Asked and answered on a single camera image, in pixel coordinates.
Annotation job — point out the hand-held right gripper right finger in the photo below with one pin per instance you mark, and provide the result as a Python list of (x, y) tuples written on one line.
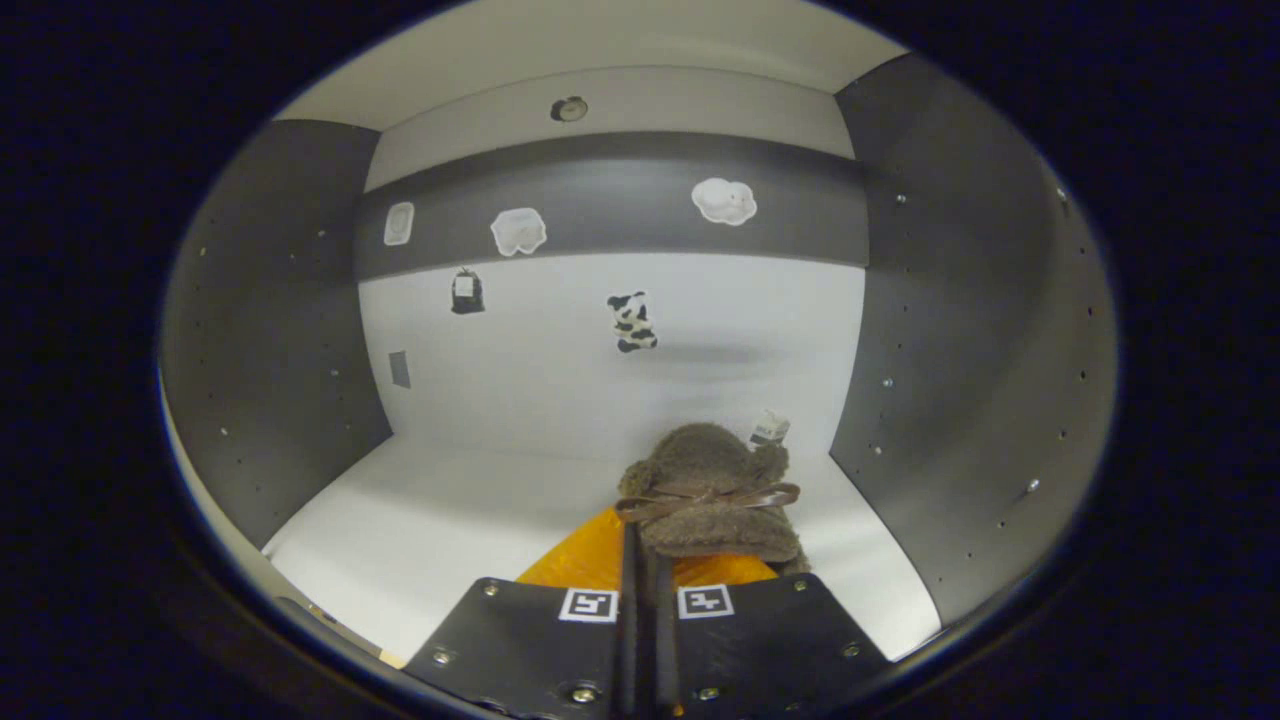
[(770, 640)]

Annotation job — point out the white shoe cabinet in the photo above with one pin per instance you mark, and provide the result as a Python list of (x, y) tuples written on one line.
[(560, 380)]

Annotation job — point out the white cabinet shelf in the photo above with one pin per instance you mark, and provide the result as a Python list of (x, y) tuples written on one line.
[(600, 40)]

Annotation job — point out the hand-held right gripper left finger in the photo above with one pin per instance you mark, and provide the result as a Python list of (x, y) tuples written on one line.
[(520, 650)]

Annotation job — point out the brown fuzzy shoe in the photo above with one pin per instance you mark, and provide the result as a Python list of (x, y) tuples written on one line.
[(710, 460)]

